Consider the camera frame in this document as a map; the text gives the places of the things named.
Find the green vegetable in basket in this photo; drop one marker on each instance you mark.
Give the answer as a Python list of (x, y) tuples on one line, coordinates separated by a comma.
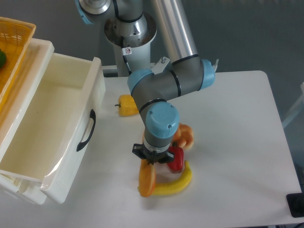
[(3, 58)]

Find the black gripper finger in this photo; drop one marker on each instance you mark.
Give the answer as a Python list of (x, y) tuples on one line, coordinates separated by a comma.
[(138, 150), (165, 157)]

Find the red bell pepper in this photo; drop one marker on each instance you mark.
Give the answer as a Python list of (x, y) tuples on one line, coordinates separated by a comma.
[(177, 164)]

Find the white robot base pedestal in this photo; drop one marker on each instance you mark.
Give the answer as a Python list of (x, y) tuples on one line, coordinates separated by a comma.
[(131, 42)]

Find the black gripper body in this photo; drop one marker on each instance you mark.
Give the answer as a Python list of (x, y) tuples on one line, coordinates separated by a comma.
[(152, 155)]

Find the yellow plastic basket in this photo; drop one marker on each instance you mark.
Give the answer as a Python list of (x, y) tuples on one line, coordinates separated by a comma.
[(15, 36)]

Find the long orange bread loaf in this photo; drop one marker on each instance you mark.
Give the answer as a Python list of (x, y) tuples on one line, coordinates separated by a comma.
[(146, 179)]

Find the yellow banana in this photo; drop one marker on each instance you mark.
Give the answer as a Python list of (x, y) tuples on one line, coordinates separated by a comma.
[(175, 186)]

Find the white plastic drawer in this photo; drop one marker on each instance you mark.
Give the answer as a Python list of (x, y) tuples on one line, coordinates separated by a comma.
[(43, 149)]

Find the black device at table edge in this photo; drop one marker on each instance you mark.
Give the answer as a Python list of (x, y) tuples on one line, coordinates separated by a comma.
[(296, 204)]

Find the white mounting bracket with bolt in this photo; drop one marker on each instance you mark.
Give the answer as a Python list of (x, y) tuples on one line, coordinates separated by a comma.
[(160, 66)]

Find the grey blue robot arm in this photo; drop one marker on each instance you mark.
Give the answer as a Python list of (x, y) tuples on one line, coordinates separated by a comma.
[(152, 92)]

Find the black drawer handle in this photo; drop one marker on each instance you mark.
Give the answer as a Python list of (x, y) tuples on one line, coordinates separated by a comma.
[(89, 130)]

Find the yellow bell pepper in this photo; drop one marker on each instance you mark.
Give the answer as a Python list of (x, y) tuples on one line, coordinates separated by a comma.
[(126, 106)]

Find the white drawer cabinet frame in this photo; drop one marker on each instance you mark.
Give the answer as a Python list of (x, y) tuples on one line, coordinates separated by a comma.
[(35, 62)]

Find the knotted bread roll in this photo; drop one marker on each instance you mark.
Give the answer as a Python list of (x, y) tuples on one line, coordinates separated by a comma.
[(184, 137)]

